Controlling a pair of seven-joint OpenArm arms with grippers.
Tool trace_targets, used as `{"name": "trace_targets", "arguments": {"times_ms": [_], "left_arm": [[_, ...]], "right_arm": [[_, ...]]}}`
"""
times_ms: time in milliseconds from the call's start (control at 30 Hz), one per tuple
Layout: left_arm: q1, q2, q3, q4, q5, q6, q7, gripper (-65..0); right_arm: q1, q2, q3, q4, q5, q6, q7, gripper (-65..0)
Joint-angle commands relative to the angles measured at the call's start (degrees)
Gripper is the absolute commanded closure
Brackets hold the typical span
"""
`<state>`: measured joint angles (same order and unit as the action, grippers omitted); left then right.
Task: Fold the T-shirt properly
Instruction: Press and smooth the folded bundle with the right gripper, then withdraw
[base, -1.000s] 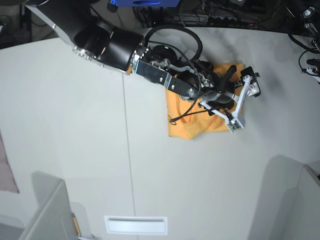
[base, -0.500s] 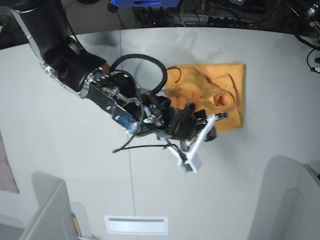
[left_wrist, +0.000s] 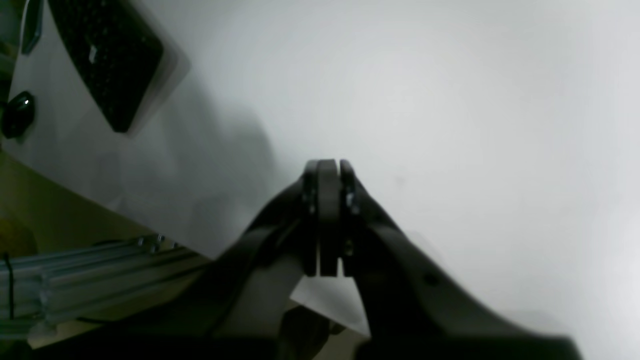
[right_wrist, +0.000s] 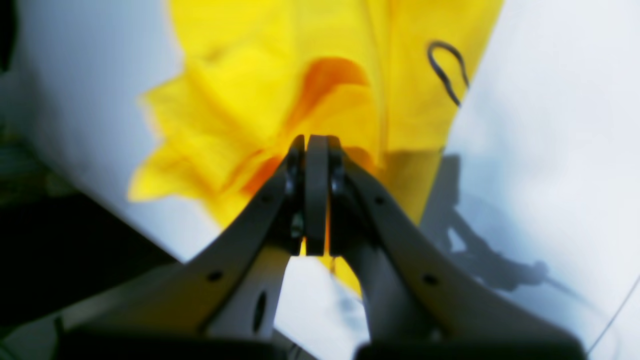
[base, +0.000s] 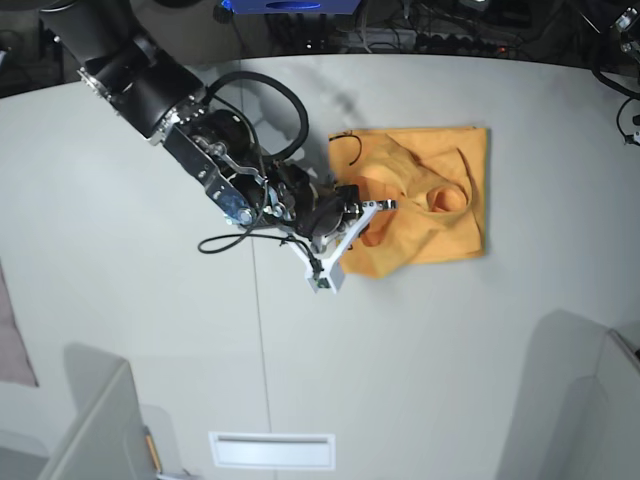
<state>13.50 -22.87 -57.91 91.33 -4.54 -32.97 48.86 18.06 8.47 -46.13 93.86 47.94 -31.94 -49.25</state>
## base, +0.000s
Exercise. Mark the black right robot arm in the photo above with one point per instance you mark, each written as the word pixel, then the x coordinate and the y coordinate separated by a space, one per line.
pixel 212 140

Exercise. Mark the orange pencil in bin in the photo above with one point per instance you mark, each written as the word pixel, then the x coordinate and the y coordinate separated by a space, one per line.
pixel 153 453

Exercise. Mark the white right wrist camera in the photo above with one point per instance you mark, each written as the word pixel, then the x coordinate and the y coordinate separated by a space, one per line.
pixel 323 271

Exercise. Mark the pink grey cloth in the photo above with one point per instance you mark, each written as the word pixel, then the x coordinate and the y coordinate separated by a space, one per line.
pixel 14 362

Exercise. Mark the grey bin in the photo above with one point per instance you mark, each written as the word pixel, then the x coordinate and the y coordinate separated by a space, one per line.
pixel 107 438
pixel 577 412

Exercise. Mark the white recessed table slot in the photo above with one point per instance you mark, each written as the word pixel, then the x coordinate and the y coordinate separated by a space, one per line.
pixel 273 451

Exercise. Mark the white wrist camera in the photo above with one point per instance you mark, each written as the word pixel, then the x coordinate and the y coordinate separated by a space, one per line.
pixel 323 271
pixel 634 137

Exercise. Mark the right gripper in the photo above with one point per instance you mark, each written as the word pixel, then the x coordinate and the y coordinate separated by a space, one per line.
pixel 318 213

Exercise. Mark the purple blue device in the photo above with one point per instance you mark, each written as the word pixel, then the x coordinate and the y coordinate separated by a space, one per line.
pixel 225 9

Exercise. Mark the orange yellow T-shirt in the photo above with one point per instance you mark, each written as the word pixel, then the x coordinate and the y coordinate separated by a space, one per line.
pixel 437 176

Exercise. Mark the grey bin right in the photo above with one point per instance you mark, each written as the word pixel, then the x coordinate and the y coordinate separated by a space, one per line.
pixel 577 412

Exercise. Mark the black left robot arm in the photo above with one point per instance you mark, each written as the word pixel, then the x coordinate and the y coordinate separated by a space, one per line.
pixel 620 18

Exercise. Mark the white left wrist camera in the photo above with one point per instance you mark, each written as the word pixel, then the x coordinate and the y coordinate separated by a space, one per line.
pixel 634 137

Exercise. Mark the black power strip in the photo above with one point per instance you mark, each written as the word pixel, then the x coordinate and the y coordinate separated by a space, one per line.
pixel 454 44

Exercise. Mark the grey bin left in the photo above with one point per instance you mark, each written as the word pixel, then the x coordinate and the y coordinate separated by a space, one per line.
pixel 107 438

